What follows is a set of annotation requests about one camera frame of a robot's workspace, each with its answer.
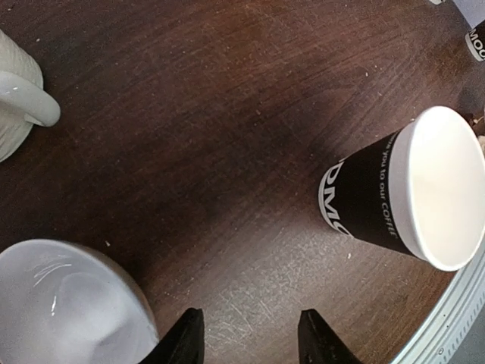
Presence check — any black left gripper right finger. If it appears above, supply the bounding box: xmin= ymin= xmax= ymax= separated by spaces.
xmin=298 ymin=309 xmax=361 ymax=364

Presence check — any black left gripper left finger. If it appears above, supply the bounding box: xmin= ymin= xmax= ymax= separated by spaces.
xmin=140 ymin=308 xmax=205 ymax=364

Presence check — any black paper coffee cup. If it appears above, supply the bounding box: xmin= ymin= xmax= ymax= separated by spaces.
xmin=318 ymin=106 xmax=484 ymax=271

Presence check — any white ceramic bowl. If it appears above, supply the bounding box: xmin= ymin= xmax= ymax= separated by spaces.
xmin=1 ymin=239 xmax=160 ymax=363

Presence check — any white ceramic mug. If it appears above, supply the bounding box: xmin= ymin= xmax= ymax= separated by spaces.
xmin=1 ymin=33 xmax=61 ymax=161

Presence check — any stack of paper cups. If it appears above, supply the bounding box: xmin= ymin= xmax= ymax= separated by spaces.
xmin=465 ymin=21 xmax=485 ymax=62

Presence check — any aluminium front rail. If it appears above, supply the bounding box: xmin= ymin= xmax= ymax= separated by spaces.
xmin=392 ymin=246 xmax=484 ymax=363

